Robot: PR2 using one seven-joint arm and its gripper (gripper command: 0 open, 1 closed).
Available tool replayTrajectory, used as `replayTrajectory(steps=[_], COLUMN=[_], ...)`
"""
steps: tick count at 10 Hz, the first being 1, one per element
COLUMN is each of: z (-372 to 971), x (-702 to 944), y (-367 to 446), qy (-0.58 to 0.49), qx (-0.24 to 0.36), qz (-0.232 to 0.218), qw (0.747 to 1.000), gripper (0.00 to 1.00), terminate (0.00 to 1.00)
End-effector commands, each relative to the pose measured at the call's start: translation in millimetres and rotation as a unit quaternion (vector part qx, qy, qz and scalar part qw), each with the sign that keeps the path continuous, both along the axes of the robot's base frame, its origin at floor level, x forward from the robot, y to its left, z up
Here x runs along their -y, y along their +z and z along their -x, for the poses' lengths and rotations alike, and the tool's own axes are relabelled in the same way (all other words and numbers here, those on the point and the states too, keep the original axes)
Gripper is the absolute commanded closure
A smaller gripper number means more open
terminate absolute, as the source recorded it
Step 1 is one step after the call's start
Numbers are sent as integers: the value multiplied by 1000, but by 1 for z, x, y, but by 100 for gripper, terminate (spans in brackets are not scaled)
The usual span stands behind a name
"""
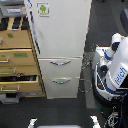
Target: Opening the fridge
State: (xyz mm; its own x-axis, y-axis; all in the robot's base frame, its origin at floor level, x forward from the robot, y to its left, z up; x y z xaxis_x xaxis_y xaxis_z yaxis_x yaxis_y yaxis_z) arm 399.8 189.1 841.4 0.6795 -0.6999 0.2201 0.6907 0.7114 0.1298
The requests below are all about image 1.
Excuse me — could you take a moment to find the white refrigerator body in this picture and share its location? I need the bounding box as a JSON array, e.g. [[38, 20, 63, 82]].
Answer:
[[24, 0, 92, 99]]

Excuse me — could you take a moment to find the grey box on cabinet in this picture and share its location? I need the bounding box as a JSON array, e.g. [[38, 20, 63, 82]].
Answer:
[[0, 5, 26, 17]]

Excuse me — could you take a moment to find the grey cable on floor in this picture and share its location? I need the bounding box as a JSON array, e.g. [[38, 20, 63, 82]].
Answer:
[[78, 51, 95, 94]]

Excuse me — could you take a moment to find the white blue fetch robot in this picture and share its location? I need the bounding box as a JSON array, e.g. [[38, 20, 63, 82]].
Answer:
[[92, 33, 128, 105]]

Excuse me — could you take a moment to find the white robot base front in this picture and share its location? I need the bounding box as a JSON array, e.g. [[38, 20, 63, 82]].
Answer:
[[27, 116, 101, 128]]

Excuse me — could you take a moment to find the white fridge door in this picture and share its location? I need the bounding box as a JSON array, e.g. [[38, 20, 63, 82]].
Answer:
[[24, 0, 92, 58]]

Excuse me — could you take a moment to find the middle fridge drawer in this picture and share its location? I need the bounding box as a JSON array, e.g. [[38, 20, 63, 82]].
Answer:
[[39, 58, 82, 79]]

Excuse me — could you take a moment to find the fridge drawer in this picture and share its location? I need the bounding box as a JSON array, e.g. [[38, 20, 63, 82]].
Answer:
[[44, 78, 79, 99], [39, 58, 82, 79]]

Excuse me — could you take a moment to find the wooden drawer cabinet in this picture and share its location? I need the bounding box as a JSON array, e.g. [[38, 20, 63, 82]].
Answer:
[[0, 17, 45, 97]]

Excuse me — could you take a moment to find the bottom fridge drawer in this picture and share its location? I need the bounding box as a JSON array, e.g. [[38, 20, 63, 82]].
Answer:
[[44, 78, 79, 99]]

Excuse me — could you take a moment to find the green android sticker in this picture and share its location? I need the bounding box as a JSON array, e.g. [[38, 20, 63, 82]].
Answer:
[[37, 2, 49, 17]]

